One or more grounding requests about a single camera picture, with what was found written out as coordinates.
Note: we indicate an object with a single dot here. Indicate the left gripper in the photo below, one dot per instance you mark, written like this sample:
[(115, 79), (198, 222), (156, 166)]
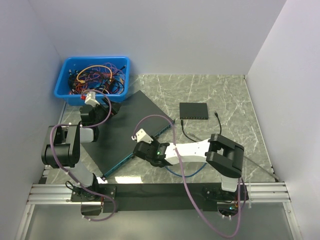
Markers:
[(107, 110)]

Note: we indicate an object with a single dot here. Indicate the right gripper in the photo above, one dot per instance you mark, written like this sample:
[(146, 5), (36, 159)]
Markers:
[(154, 142)]

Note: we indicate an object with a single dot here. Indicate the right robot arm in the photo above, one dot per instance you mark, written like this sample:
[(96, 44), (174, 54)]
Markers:
[(223, 154)]

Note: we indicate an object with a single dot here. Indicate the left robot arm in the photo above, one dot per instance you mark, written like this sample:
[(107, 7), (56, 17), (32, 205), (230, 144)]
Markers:
[(62, 145)]

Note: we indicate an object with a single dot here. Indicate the blue plastic bin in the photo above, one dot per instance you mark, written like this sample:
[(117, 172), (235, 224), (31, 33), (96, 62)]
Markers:
[(107, 74)]

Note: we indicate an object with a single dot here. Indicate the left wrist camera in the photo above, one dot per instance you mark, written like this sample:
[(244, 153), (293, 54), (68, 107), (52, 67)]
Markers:
[(90, 99)]

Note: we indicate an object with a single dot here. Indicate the large black network switch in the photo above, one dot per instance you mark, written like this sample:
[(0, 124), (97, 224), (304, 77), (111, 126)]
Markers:
[(114, 145)]

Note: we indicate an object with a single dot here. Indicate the small black network switch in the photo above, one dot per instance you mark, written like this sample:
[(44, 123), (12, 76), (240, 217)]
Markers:
[(193, 111)]

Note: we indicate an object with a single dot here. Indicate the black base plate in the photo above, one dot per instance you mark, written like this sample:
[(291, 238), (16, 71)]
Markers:
[(156, 197)]

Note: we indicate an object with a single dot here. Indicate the aluminium rail frame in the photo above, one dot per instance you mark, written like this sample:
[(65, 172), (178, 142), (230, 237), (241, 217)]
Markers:
[(261, 212)]

